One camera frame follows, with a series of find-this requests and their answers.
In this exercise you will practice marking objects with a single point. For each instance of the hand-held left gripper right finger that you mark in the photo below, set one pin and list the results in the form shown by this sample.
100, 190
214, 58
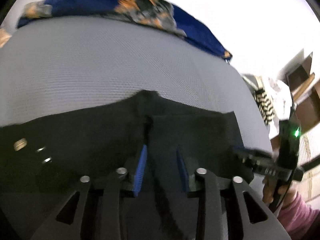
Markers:
182, 172

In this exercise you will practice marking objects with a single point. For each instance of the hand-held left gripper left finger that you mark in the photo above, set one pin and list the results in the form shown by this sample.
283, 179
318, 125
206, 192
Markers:
140, 170

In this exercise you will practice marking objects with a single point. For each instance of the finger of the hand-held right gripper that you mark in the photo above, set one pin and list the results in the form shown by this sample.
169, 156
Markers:
250, 155

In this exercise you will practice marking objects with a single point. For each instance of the black pants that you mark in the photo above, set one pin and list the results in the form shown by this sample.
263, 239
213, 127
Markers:
75, 135

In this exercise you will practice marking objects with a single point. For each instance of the person's right forearm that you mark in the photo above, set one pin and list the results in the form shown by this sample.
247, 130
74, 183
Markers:
302, 217

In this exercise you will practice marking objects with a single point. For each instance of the person's right hand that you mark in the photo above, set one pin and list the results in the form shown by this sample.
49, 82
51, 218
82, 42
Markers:
271, 190

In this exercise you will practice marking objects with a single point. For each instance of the black and white striped cloth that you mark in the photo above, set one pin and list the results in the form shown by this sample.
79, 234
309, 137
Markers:
265, 105

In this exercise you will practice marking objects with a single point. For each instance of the brown wooden shelf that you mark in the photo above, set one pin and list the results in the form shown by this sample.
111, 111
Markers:
306, 92

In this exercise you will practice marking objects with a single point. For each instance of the blue floral blanket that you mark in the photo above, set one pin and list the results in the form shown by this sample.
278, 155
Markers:
100, 2

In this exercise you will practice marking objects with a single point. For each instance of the white floral pillow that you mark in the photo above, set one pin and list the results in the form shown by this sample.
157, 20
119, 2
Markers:
3, 37

